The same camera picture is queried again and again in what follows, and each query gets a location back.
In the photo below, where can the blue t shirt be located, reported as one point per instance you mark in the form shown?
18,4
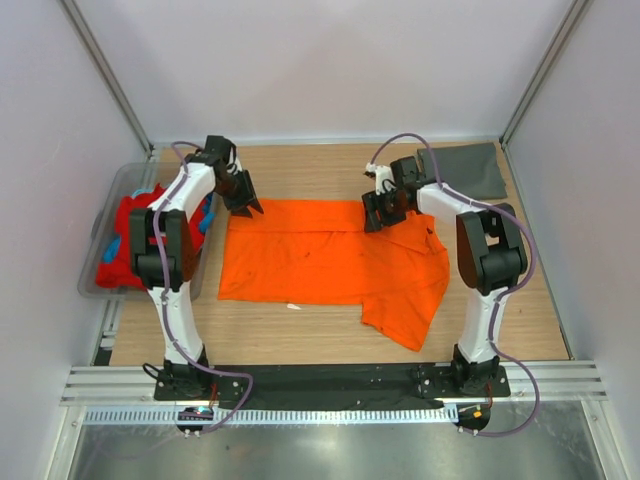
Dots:
207,207

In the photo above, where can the left aluminium frame post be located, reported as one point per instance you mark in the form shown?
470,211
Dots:
98,58

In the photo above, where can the folded grey t shirt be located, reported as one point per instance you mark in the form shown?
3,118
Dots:
472,170

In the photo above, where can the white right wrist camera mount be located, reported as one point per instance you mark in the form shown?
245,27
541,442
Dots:
383,176

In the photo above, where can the aluminium frame post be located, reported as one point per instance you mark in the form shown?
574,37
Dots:
561,38
98,58

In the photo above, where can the right aluminium frame post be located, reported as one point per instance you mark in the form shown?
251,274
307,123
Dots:
561,38

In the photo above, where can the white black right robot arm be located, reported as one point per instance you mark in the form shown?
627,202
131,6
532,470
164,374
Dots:
490,254

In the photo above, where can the white slotted cable duct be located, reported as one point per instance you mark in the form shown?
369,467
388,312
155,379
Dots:
183,416

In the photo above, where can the orange t shirt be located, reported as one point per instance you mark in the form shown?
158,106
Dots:
317,252

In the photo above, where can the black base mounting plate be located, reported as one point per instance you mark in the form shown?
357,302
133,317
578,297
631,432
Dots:
326,387

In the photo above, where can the red t shirt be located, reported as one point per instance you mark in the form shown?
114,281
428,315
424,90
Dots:
119,273

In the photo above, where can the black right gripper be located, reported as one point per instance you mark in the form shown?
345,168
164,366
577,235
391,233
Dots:
371,203

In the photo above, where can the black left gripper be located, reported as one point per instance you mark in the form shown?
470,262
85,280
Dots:
240,206

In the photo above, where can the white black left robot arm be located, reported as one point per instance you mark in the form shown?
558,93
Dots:
163,256

